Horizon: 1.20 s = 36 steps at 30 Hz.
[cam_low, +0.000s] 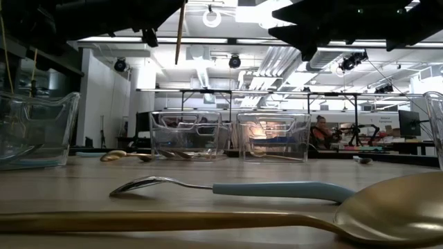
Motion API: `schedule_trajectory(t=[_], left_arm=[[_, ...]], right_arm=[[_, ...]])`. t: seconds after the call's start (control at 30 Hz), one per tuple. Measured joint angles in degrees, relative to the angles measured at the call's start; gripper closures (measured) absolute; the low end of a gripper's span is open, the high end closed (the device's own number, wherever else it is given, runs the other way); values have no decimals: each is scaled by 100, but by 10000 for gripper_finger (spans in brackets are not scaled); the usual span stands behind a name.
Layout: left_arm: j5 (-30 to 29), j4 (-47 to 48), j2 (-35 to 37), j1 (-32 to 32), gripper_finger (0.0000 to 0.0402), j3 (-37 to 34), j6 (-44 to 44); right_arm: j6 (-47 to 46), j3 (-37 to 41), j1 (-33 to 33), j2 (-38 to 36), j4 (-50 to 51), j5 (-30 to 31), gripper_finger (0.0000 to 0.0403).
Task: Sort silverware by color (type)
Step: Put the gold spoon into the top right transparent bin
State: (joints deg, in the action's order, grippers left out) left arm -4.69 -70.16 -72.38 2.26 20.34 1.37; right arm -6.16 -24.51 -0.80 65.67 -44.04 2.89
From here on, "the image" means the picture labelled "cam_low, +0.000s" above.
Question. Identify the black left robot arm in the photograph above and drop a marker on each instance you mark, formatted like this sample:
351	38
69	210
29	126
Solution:
52	17

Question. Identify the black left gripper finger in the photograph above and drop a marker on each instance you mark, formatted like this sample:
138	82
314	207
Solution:
166	7

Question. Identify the black monitor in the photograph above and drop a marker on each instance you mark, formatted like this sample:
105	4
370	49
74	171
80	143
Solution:
142	122
408	122

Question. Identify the clear plastic bin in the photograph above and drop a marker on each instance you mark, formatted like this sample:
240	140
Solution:
41	121
273	138
436	121
187	138

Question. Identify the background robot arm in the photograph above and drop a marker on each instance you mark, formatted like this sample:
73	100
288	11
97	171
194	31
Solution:
354	133

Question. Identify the black ceiling spotlight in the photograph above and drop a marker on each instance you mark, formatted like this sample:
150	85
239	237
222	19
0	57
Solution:
120	65
234	61

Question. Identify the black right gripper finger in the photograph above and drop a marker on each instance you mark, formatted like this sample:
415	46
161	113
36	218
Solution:
304	34
311	14

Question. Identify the LED light bar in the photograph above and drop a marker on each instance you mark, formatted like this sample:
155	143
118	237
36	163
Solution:
207	40

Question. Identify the black background table frame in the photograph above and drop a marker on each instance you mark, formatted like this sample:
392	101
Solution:
207	91
332	93

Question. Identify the person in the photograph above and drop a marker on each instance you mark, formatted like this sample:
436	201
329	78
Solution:
320	135

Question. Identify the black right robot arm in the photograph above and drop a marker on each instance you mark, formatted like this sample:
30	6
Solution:
429	17

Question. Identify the black ceiling camera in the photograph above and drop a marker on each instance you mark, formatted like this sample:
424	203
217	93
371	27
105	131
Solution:
351	62

